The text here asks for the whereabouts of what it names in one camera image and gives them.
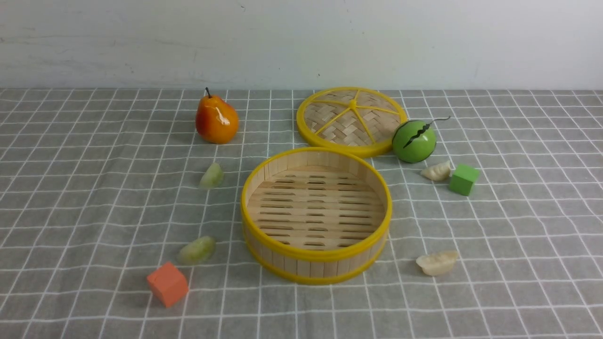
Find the green dumpling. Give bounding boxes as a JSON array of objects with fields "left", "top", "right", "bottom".
[
  {"left": 199, "top": 162, "right": 225, "bottom": 190},
  {"left": 177, "top": 236, "right": 217, "bottom": 266}
]

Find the green toy watermelon ball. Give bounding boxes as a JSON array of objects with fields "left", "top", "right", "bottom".
[{"left": 392, "top": 116, "right": 451, "bottom": 163}]

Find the white dumpling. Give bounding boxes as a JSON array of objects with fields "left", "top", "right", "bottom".
[
  {"left": 416, "top": 250, "right": 459, "bottom": 276},
  {"left": 420, "top": 161, "right": 451, "bottom": 182}
]

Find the bamboo steamer tray yellow rim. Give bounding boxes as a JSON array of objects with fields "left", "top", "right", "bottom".
[{"left": 241, "top": 147, "right": 392, "bottom": 284}]

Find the woven bamboo steamer lid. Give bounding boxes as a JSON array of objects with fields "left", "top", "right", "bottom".
[{"left": 295, "top": 87, "right": 408, "bottom": 158}]

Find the orange yellow toy pear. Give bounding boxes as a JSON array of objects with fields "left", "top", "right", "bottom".
[{"left": 196, "top": 87, "right": 239, "bottom": 144}]

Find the green wooden cube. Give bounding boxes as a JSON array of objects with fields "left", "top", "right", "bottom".
[{"left": 448, "top": 164, "right": 481, "bottom": 196}]

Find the orange wooden cube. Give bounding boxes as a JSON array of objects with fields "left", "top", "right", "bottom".
[{"left": 147, "top": 261, "right": 189, "bottom": 307}]

